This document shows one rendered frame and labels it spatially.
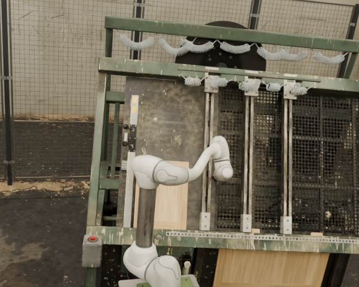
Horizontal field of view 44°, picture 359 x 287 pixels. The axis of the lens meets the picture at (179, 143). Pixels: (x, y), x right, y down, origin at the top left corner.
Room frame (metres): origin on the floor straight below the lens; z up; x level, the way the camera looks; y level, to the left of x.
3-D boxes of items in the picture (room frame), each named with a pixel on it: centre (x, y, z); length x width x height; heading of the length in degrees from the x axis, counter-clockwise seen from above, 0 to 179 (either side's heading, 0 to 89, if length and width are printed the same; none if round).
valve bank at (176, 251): (2.56, 0.05, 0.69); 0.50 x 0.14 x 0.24; 98
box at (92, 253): (2.43, 0.48, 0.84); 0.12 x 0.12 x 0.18; 8
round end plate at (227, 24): (3.81, -0.28, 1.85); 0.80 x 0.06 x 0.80; 98
